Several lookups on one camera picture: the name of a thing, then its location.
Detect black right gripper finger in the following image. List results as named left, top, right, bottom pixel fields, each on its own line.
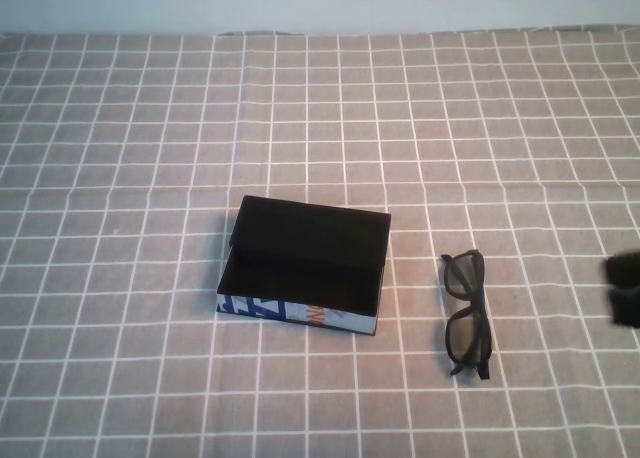
left=601, top=249, right=640, bottom=285
left=606, top=287, right=640, bottom=328

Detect black framed glasses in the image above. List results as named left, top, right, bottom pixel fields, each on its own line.
left=439, top=248, right=495, bottom=381

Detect grey white checked tablecloth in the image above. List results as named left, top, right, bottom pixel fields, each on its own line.
left=0, top=25, right=640, bottom=458

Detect black printed glasses case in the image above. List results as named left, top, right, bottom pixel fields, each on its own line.
left=215, top=194, right=392, bottom=337

